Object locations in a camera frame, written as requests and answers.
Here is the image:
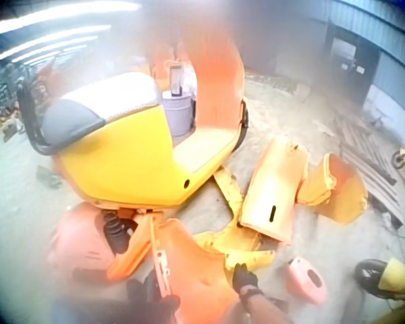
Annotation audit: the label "black scooter rear rack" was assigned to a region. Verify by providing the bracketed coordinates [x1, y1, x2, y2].
[16, 79, 55, 156]

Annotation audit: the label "pink scooter rear fender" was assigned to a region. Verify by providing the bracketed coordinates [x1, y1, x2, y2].
[46, 202, 122, 283]

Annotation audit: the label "black shock absorber spring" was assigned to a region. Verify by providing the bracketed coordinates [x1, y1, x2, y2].
[102, 209, 138, 254]

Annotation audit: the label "wheel with yellow fender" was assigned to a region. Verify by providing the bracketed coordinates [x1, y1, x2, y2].
[353, 257, 405, 302]

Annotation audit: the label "large orange scooter panel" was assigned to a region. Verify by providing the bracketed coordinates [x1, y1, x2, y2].
[149, 215, 244, 324]

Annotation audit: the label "ceiling strip lights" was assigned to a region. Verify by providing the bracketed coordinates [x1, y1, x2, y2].
[0, 2, 143, 65]

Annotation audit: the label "grey bucket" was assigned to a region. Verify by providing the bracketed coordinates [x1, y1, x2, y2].
[161, 90, 194, 138]

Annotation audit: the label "small pink cover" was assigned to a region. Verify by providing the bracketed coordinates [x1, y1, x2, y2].
[285, 256, 328, 306]

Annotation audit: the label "narrow orange side panel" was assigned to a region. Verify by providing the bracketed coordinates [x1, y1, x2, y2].
[106, 215, 153, 281]

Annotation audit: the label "cluttered storage shelf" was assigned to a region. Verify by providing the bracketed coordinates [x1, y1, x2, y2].
[0, 63, 25, 138]

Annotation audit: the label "yellow floor panel pieces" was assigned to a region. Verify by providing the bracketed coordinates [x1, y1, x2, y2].
[192, 167, 278, 271]

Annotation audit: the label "yellow scooter body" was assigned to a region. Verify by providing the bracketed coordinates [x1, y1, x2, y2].
[52, 101, 249, 211]

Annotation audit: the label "orange scooter front shield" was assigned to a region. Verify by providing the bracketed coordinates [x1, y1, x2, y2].
[190, 20, 246, 131]

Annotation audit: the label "person's left hand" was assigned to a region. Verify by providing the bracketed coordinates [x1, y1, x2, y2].
[126, 275, 182, 320]

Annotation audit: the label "wooden pallet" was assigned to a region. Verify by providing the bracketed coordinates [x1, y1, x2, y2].
[333, 109, 405, 227]

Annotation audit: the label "curved yellow fender panel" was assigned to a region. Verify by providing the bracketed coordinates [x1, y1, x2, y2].
[296, 153, 369, 226]

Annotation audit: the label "white bottle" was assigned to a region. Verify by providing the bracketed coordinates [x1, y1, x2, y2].
[168, 63, 185, 96]

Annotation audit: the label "person's right hand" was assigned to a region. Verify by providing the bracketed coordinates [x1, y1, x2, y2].
[232, 263, 261, 295]

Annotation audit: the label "long yellow flat panel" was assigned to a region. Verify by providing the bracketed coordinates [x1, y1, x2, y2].
[239, 134, 311, 246]

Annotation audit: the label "dark doorway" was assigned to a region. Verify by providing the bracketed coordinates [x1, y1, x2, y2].
[326, 33, 383, 106]

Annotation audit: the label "grey and white scooter seat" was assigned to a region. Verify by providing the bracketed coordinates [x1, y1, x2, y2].
[40, 71, 163, 146]

